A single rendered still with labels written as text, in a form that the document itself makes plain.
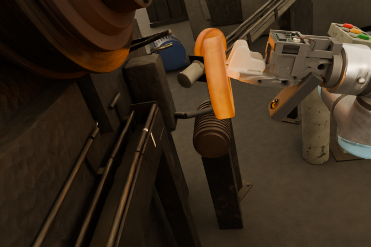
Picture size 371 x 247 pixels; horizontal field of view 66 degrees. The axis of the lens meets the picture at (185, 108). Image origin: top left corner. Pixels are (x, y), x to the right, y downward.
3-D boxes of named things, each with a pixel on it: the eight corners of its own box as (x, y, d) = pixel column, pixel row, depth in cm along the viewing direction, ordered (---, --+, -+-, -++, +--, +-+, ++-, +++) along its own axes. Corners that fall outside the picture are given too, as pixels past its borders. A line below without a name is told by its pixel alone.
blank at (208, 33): (210, 78, 110) (217, 79, 107) (187, 58, 98) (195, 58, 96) (224, 43, 112) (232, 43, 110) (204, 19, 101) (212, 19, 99)
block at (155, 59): (144, 137, 92) (118, 68, 80) (149, 122, 98) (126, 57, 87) (176, 132, 90) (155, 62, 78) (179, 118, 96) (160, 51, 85)
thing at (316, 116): (306, 165, 141) (304, 69, 115) (300, 150, 151) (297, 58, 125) (332, 163, 138) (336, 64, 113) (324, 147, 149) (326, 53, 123)
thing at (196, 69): (179, 87, 100) (174, 72, 96) (195, 73, 104) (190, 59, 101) (192, 89, 96) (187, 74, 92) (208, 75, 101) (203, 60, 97)
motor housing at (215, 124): (216, 236, 119) (187, 133, 92) (216, 195, 137) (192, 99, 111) (247, 235, 116) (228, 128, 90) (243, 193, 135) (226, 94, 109)
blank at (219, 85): (200, 61, 44) (222, 57, 44) (203, 27, 57) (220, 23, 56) (219, 137, 53) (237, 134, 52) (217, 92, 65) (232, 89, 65)
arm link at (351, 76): (340, 81, 57) (360, 106, 49) (315, 79, 58) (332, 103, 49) (356, 37, 53) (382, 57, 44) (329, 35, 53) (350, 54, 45)
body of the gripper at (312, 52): (266, 28, 53) (333, 33, 52) (257, 71, 57) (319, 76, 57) (273, 42, 46) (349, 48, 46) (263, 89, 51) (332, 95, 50)
